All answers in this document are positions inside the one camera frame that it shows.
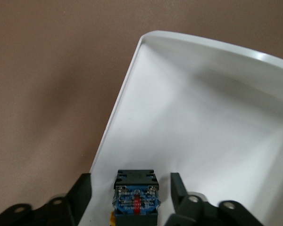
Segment brown table cover sheet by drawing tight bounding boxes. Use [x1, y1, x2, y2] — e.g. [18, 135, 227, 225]
[0, 0, 283, 214]

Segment white plastic drawer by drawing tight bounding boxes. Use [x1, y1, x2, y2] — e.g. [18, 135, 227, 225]
[86, 30, 283, 226]

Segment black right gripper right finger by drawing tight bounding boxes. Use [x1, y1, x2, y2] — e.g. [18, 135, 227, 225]
[163, 172, 270, 226]

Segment blue black switch block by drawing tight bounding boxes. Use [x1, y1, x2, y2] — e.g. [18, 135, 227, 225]
[110, 169, 160, 226]

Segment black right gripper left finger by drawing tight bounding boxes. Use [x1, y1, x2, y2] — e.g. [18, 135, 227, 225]
[0, 172, 93, 226]

